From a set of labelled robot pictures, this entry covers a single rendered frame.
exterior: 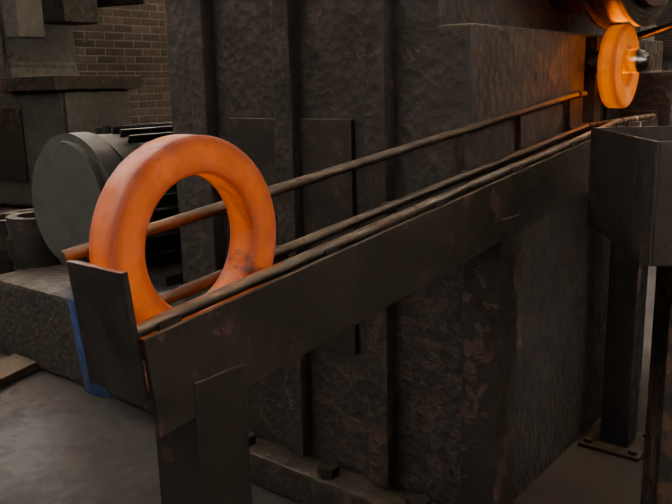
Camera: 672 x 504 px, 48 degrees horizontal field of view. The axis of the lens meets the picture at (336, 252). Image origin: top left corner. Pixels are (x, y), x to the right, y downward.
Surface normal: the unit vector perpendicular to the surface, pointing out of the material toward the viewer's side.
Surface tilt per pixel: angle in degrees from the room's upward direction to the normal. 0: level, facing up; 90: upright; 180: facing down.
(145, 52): 90
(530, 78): 90
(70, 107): 90
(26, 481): 0
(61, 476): 0
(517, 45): 90
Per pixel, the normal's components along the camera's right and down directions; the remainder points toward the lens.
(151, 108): 0.78, 0.12
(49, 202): -0.62, 0.18
